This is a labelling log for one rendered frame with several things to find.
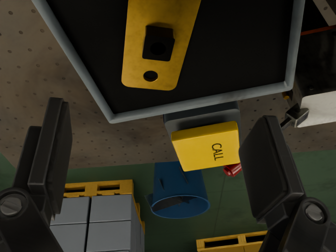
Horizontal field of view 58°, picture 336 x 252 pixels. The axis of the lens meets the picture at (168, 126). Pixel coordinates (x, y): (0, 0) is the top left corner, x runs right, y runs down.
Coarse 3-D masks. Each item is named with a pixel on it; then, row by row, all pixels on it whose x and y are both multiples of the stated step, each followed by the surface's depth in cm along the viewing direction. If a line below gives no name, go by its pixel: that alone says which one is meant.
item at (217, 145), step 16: (192, 128) 27; (208, 128) 27; (224, 128) 27; (176, 144) 28; (192, 144) 28; (208, 144) 28; (224, 144) 28; (192, 160) 30; (208, 160) 30; (224, 160) 30
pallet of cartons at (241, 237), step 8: (256, 232) 416; (264, 232) 415; (200, 240) 429; (208, 240) 430; (216, 240) 432; (240, 240) 415; (256, 240) 445; (200, 248) 423; (208, 248) 420; (216, 248) 419; (224, 248) 417; (232, 248) 415; (240, 248) 412; (248, 248) 409; (256, 248) 406
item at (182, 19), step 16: (128, 0) 16; (144, 0) 16; (160, 0) 16; (176, 0) 16; (192, 0) 16; (128, 16) 17; (144, 16) 17; (160, 16) 17; (176, 16) 17; (192, 16) 17; (128, 32) 17; (144, 32) 17; (160, 32) 17; (176, 32) 18; (128, 48) 18; (144, 48) 17; (160, 48) 18; (176, 48) 19; (128, 64) 19; (144, 64) 19; (160, 64) 20; (176, 64) 20; (128, 80) 20; (144, 80) 21; (160, 80) 21; (176, 80) 21
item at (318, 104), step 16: (304, 16) 48; (320, 16) 47; (304, 32) 45; (320, 32) 44; (304, 48) 43; (320, 48) 42; (304, 64) 41; (320, 64) 41; (304, 80) 40; (320, 80) 39; (288, 96) 45; (304, 96) 38; (320, 96) 38; (320, 112) 41
